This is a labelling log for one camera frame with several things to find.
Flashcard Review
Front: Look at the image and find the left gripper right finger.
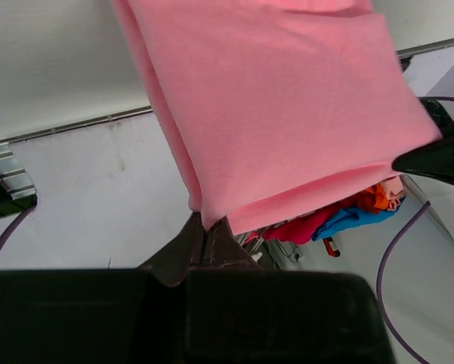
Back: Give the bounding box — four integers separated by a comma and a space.
202, 217, 261, 270

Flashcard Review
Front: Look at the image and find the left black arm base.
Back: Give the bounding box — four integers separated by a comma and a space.
0, 143, 38, 219

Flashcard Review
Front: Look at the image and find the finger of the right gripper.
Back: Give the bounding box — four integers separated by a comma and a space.
392, 122, 454, 186

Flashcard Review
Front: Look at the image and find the pink t shirt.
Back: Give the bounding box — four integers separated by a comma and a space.
112, 0, 441, 234

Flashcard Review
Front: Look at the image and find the pile of colourful clothes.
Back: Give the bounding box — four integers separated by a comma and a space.
242, 176, 405, 246

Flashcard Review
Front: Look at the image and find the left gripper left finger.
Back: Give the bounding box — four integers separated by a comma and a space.
141, 212, 205, 287

